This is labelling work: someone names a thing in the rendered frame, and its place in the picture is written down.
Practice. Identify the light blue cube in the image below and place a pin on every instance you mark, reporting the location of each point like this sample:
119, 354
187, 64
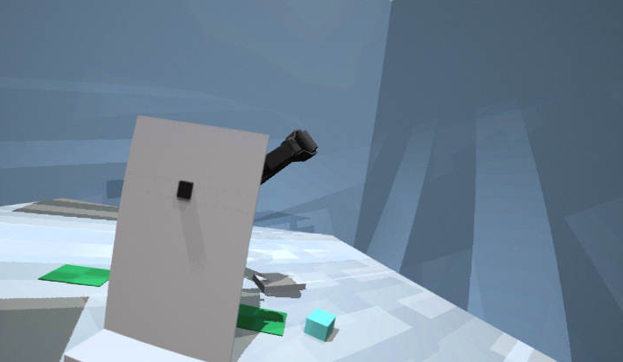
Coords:
319, 324

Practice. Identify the grey panel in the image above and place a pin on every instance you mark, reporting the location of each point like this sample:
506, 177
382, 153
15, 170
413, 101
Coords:
181, 246

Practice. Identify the green flat square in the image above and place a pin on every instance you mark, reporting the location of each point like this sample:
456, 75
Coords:
78, 275

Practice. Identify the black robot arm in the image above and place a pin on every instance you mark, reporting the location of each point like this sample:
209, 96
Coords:
298, 146

